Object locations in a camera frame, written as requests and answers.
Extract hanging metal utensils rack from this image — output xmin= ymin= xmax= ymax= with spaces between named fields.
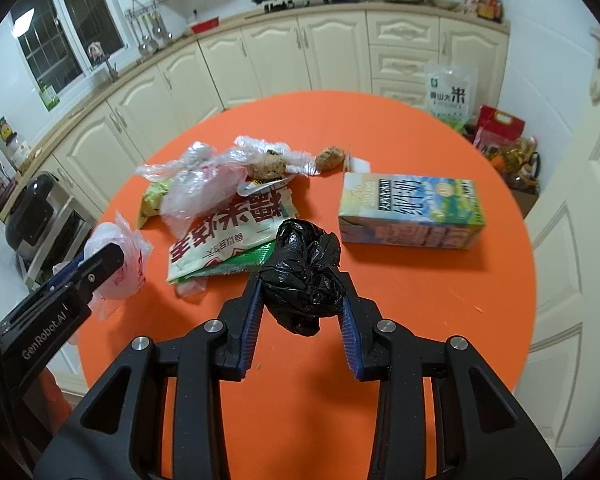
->
xmin=125 ymin=0 xmax=176 ymax=56

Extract yellow cooking oil bottle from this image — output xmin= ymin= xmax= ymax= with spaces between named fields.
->
xmin=485 ymin=137 xmax=541 ymax=176

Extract red and white snack packet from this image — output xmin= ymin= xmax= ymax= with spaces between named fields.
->
xmin=167 ymin=180 xmax=301 ymax=286

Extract white rice bag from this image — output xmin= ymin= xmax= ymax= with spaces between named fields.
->
xmin=424 ymin=62 xmax=478 ymax=133

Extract small white sachet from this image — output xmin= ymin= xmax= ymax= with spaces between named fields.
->
xmin=344 ymin=147 xmax=372 ymax=175

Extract white jar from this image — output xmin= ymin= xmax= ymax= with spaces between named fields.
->
xmin=7 ymin=132 xmax=33 ymax=171

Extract black rice cooker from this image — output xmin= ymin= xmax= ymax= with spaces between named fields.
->
xmin=4 ymin=171 xmax=63 ymax=261

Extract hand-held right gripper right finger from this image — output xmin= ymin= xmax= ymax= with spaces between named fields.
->
xmin=336 ymin=270 xmax=563 ymax=480

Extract black plastic bag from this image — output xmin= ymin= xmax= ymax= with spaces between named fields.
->
xmin=258 ymin=218 xmax=342 ymax=337

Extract kitchen window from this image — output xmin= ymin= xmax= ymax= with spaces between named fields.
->
xmin=10 ymin=0 xmax=126 ymax=83

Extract red gift box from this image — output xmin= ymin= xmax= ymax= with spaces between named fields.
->
xmin=472 ymin=105 xmax=527 ymax=153

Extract condiment bottles group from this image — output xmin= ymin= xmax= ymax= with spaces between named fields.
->
xmin=461 ymin=0 xmax=505 ymax=23

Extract green label pouch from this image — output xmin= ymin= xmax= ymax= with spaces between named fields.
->
xmin=37 ymin=80 xmax=61 ymax=111

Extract lime green packet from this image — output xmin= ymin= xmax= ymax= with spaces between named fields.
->
xmin=137 ymin=177 xmax=181 ymax=231

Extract brown cardboard box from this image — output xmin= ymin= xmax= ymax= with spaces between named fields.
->
xmin=500 ymin=160 xmax=541 ymax=218

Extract cream panel door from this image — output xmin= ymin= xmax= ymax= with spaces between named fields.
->
xmin=517 ymin=10 xmax=600 ymax=461

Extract cream kitchen base cabinets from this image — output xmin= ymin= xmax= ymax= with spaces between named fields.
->
xmin=0 ymin=7 xmax=511 ymax=241

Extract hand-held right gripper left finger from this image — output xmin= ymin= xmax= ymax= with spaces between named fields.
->
xmin=32 ymin=271 xmax=268 ymax=480

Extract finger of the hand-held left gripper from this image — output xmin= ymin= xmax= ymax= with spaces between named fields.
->
xmin=40 ymin=255 xmax=88 ymax=293
xmin=72 ymin=242 xmax=126 ymax=306

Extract black gas stove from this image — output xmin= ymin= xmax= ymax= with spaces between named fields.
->
xmin=252 ymin=0 xmax=361 ymax=13

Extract brown ginger lump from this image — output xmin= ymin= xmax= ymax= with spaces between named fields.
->
xmin=247 ymin=152 xmax=287 ymax=181
xmin=314 ymin=146 xmax=345 ymax=171

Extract red tray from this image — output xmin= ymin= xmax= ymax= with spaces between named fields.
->
xmin=189 ymin=17 xmax=221 ymax=35

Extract white red-print plastic bag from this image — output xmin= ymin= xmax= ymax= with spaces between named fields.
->
xmin=67 ymin=211 xmax=153 ymax=346

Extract clear pinkish plastic bag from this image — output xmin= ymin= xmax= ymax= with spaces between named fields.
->
xmin=134 ymin=141 xmax=251 ymax=237

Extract milk carton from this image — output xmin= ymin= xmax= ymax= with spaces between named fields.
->
xmin=337 ymin=172 xmax=486 ymax=252

